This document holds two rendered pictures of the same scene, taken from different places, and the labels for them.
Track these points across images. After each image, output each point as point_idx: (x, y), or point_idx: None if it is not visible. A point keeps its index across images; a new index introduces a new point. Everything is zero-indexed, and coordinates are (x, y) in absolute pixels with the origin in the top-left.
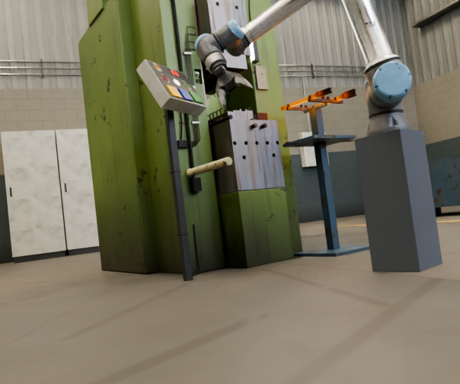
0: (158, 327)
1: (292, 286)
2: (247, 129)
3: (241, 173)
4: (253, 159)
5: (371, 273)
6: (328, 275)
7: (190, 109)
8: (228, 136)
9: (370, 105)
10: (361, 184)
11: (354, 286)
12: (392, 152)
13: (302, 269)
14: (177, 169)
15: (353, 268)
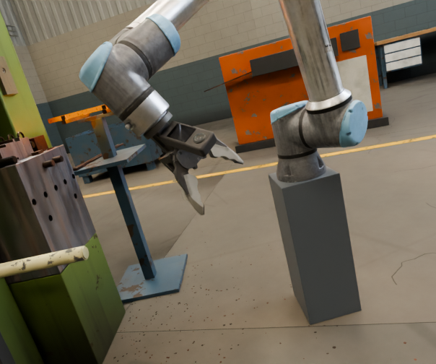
0: None
1: None
2: (40, 171)
3: (55, 244)
4: (60, 214)
5: (321, 332)
6: (278, 354)
7: None
8: (16, 193)
9: (292, 144)
10: (293, 239)
11: None
12: (331, 199)
13: (204, 345)
14: None
15: (270, 322)
